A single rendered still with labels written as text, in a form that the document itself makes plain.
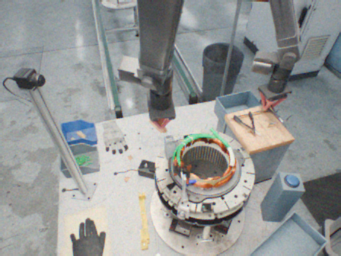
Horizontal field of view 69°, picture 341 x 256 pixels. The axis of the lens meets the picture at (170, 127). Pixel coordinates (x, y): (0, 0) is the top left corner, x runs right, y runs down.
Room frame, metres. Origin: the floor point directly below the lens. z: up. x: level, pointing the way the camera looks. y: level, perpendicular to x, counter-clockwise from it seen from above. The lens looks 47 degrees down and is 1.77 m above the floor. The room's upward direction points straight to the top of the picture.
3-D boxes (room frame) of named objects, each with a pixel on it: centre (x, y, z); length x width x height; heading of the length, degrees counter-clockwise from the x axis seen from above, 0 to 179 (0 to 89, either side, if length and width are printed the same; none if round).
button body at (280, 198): (0.44, -0.41, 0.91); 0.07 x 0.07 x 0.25; 86
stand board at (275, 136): (0.66, -0.34, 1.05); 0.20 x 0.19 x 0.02; 18
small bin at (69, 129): (0.84, 0.47, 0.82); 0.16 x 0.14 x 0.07; 107
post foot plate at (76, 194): (0.54, 0.38, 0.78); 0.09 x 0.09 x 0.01; 81
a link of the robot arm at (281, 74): (0.70, -0.36, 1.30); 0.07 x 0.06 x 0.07; 69
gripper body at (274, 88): (0.70, -0.37, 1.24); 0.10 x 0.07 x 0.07; 109
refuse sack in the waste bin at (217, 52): (2.07, -0.49, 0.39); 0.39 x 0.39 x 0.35
